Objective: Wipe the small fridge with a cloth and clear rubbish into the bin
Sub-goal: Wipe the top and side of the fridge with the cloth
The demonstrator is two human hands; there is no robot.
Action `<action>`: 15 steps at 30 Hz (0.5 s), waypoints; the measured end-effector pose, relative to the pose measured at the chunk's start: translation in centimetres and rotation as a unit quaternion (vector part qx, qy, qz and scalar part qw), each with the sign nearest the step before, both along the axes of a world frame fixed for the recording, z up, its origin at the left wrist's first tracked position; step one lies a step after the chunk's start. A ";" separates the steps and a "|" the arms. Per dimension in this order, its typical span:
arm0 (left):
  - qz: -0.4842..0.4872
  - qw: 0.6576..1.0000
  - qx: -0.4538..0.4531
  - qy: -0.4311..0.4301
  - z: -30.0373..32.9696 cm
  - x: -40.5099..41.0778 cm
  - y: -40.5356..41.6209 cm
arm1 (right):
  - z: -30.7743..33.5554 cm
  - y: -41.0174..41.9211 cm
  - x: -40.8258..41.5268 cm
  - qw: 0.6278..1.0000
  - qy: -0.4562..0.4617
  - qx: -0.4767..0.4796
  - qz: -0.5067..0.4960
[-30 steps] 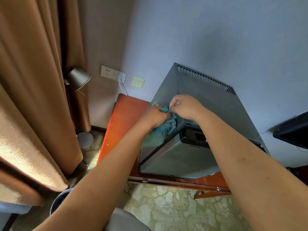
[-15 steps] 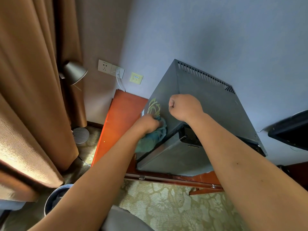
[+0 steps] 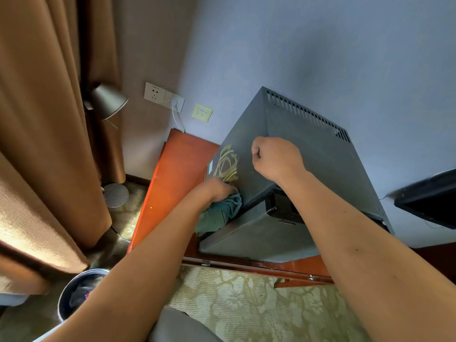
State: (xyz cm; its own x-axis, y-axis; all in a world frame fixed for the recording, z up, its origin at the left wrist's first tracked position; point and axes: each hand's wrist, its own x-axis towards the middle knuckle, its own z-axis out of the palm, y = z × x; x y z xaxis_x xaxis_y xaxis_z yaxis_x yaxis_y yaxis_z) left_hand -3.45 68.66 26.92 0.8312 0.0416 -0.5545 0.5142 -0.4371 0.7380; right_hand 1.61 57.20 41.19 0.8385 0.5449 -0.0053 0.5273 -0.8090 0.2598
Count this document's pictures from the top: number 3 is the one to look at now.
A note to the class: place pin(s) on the brown curtain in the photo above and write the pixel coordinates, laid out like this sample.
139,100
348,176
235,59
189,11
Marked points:
42,121

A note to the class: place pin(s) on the green blue cleaning cloth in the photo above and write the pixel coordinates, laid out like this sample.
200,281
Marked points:
217,217

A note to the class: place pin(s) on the person's right forearm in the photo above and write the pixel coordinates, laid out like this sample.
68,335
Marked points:
374,267

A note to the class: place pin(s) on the white wall socket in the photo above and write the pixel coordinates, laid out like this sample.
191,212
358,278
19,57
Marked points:
155,92

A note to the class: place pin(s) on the person's left hand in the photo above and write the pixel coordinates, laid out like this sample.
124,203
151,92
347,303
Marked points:
219,192

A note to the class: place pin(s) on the plastic water bottle blue label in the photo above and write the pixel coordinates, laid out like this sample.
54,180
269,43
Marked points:
85,293

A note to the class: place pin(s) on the person's right hand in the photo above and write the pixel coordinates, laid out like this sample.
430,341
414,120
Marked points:
278,160

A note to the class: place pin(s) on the person's left forearm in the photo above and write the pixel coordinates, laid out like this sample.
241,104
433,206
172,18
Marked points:
135,281

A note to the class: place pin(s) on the grey mini fridge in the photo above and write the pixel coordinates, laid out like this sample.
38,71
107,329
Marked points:
313,146

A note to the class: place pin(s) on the grey metal lamp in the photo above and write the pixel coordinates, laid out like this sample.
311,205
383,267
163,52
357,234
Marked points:
108,99

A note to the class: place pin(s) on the person's grey shirt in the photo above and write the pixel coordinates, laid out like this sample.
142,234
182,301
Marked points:
185,327

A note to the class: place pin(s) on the round metal trash bin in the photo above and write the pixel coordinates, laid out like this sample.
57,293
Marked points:
66,299

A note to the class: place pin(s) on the yellowish wall plate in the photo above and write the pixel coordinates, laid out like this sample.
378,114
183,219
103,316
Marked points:
202,112

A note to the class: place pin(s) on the black television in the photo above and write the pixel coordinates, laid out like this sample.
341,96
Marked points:
431,203

